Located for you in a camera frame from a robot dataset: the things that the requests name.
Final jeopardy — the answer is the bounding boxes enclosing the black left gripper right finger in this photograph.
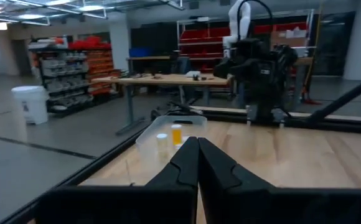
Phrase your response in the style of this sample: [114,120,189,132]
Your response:
[198,136,277,224]

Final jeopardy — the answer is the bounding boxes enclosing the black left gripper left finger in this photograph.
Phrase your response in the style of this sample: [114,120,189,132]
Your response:
[144,136,199,224]

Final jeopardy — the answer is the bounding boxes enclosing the pale yellow pill bottle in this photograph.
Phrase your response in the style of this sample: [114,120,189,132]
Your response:
[156,133,169,163]

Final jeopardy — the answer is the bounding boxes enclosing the orange pill bottle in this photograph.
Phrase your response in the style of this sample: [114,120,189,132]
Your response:
[171,123,183,146]

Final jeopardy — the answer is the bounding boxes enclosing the clear plastic bin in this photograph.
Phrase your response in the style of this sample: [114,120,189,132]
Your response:
[134,114,209,164]

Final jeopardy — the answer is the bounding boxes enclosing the blue storage bin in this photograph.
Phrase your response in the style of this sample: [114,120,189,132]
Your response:
[128,47,155,58]

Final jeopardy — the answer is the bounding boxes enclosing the white trash bin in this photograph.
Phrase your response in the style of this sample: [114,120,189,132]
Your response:
[11,85,49,126]

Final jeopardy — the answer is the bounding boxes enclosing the wooden workbench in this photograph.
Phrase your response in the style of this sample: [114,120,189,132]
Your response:
[90,72,233,137]

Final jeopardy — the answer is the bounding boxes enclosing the red shelving unit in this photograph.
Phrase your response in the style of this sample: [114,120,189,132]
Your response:
[176,8,317,75]

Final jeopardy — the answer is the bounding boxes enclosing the black diagonal strut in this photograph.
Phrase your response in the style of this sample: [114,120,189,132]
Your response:
[306,70,361,128]

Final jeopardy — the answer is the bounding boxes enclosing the shelf rack red grey bins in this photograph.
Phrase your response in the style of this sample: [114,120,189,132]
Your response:
[27,35,121,118]

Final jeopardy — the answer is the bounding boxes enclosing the cardboard box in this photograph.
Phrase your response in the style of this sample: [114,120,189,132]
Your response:
[270,29,309,49]

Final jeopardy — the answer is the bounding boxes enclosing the black table end rail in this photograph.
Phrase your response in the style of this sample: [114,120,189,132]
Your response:
[167,107,361,135]

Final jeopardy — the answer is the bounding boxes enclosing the black arched cable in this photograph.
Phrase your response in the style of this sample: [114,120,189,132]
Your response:
[236,0,274,41]

